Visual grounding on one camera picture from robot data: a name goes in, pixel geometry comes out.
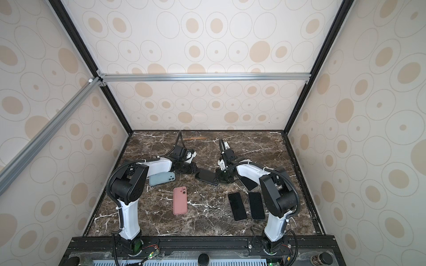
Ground black phone case horizontal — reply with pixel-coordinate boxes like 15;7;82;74
195;168;219;186

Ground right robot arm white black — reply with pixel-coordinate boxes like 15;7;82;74
217;159;301;242

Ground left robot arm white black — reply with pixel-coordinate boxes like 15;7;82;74
106;157;199;242

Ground light blue phone case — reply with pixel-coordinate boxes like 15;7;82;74
149;172;175;187

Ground black phone tilted far right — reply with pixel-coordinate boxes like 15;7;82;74
239;176;258;191

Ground pink phone case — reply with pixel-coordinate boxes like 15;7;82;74
173;186;187;215

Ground black phone middle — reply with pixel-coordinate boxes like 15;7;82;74
228;192;247;221

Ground brown wooden stick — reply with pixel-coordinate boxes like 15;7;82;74
183;136;208;141

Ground black knob front centre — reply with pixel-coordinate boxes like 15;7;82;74
197;253;210;266

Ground black round button right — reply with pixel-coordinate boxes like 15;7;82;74
310;252;333;266

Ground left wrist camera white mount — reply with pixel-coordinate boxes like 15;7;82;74
184;150;197;164

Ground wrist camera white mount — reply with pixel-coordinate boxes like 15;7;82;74
217;160;226;170
184;150;197;164

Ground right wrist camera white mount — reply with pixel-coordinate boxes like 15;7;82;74
217;160;226;170

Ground horizontal aluminium rail back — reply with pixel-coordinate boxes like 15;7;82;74
100;72;311;82

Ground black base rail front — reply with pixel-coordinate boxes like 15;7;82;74
60;236;345;266

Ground diagonal aluminium rail left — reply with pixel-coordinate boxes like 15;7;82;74
1;77;101;194

